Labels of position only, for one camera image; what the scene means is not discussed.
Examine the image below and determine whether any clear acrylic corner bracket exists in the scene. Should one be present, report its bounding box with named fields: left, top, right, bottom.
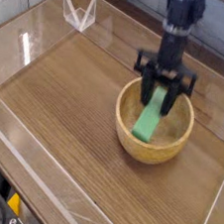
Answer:
left=62, top=0, right=97, bottom=32

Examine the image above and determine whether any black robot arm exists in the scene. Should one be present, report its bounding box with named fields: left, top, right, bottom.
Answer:
left=134, top=0, right=206, bottom=116

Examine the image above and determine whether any green rectangular block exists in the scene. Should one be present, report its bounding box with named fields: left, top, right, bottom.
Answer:
left=131, top=86, right=167, bottom=143

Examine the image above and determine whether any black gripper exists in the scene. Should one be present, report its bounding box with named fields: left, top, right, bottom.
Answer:
left=134, top=32, right=197, bottom=116

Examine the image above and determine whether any clear acrylic tray wall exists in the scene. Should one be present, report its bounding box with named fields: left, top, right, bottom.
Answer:
left=0, top=0, right=224, bottom=224

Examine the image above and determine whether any brown wooden bowl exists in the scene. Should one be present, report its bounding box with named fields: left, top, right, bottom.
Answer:
left=115, top=77, right=194, bottom=165

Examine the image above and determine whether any yellow sticker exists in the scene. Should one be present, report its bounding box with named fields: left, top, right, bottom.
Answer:
left=7, top=193, right=21, bottom=216

